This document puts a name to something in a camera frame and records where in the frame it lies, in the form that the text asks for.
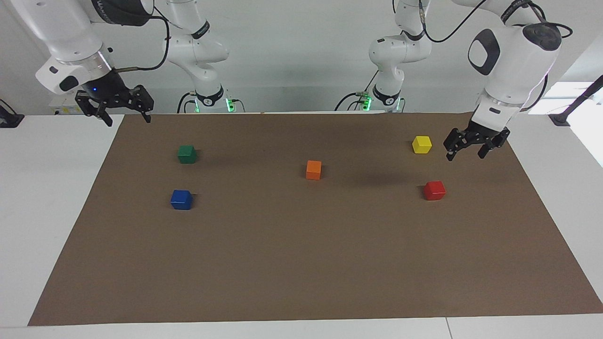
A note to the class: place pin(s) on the yellow wooden block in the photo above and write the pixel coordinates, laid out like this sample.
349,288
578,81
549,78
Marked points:
421,144

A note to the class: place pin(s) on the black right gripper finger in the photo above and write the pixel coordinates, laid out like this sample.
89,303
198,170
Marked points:
92,104
141,99

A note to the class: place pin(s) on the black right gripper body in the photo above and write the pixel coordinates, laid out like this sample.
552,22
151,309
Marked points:
108,89

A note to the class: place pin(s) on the black table clamp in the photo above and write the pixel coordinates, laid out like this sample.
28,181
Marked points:
9,120

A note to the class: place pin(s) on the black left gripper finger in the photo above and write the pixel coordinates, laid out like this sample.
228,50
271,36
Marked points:
492,145
453,143

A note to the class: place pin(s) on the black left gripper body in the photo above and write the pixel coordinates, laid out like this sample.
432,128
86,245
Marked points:
485,131

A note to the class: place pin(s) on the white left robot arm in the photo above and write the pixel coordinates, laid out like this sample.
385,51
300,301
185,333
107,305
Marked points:
513,61

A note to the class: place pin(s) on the orange wooden block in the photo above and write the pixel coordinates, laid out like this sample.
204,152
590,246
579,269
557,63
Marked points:
313,170

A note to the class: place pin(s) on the black angled stand mount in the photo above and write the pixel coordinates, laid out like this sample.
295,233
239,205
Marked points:
577,101

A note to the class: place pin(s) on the white power box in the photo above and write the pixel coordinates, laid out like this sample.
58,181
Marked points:
70,104

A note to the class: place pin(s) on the red wooden block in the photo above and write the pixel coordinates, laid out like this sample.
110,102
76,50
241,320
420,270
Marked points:
434,190

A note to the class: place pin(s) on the blue wooden block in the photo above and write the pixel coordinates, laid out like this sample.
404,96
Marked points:
181,200

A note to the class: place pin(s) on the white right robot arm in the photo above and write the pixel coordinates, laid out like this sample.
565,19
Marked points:
70,28

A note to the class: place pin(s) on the green wooden block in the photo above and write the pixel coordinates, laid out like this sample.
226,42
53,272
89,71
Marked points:
187,154

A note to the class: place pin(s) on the brown paper mat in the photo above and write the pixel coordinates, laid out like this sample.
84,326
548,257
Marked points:
301,259

